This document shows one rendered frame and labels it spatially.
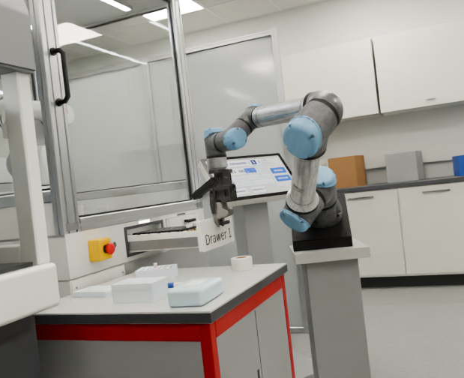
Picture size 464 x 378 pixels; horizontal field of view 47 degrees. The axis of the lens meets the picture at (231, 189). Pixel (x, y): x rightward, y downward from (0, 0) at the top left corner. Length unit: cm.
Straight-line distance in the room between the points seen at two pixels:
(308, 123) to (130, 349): 78
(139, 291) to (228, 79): 252
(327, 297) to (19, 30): 139
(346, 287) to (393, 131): 352
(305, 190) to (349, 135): 376
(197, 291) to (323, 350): 93
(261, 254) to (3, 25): 197
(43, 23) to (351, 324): 151
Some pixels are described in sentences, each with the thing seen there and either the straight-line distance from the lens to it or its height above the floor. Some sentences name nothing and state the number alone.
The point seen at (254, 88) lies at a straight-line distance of 368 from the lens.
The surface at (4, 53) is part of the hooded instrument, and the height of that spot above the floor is 139.
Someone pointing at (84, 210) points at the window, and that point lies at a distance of 187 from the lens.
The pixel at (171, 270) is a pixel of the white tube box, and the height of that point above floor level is 79.
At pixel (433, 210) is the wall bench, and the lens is 474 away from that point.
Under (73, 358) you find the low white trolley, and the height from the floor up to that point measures 64.
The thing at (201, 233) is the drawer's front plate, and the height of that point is 88.
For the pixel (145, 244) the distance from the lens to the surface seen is 200.
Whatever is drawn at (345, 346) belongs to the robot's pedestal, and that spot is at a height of 39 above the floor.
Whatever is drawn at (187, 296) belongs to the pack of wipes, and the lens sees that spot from 130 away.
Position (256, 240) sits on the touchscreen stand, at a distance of 289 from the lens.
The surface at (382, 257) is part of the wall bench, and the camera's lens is 481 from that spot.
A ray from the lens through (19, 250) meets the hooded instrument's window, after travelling 128.
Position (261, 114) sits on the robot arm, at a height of 127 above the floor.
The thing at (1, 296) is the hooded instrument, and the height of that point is 86.
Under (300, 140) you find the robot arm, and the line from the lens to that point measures 156.
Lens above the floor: 104
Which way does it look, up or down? level
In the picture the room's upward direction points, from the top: 6 degrees counter-clockwise
